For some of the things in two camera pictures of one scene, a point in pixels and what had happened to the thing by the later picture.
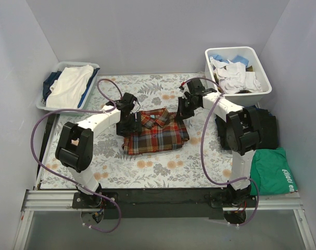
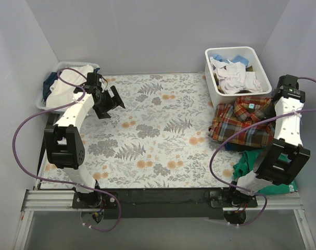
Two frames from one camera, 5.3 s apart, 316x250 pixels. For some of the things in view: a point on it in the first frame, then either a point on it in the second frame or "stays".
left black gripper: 130,127 → 110,102
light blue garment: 238,59 stays
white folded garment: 67,90 stays
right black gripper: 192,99 → 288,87
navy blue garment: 48,82 stays
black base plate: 166,203 stays
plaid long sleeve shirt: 161,131 → 228,120
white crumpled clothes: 233,77 stays
